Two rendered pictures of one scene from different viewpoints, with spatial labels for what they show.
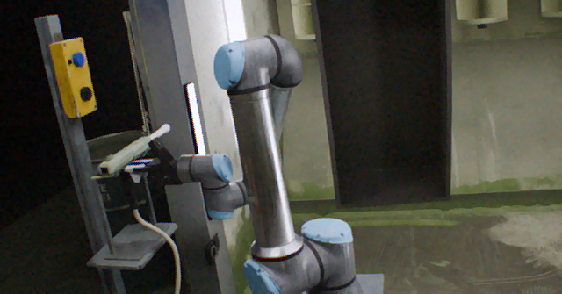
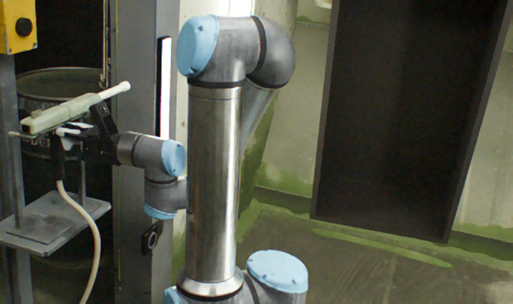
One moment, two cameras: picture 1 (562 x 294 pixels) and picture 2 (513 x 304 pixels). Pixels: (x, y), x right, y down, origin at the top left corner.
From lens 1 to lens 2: 0.25 m
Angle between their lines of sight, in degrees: 5
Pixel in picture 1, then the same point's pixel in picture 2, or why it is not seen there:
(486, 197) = (494, 244)
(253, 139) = (206, 146)
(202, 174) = (146, 161)
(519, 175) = not seen: outside the picture
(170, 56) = (149, 0)
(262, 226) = (195, 253)
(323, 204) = (299, 202)
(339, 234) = (290, 282)
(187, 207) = (133, 181)
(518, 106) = not seen: outside the picture
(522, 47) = not seen: outside the picture
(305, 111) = (304, 89)
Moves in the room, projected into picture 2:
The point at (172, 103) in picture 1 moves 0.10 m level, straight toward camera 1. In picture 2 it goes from (140, 57) to (138, 64)
